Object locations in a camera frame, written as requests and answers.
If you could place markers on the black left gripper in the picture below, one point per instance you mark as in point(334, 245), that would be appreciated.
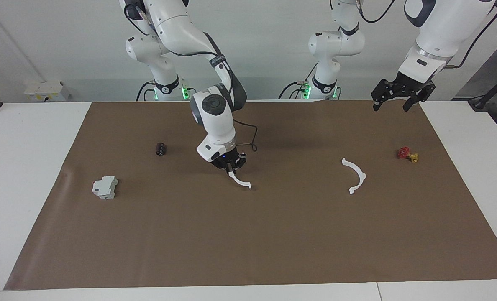
point(405, 85)

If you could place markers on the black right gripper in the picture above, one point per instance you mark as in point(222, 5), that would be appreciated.
point(221, 159)

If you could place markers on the white half pipe clamp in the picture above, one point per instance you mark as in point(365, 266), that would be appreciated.
point(360, 173)
point(241, 182)

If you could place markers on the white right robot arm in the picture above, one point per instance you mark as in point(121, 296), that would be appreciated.
point(215, 113)

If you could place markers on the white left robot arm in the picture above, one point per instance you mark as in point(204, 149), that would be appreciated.
point(445, 29)

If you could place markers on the brown table mat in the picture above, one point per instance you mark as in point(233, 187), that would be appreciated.
point(248, 234)

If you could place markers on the black cylindrical capacitor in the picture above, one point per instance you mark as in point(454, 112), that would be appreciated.
point(160, 149)

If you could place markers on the grey partition panel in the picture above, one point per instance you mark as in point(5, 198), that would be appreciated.
point(487, 67)

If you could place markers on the white circuit breaker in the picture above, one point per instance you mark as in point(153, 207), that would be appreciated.
point(105, 188)

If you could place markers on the white power strip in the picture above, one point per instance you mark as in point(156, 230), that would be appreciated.
point(47, 90)

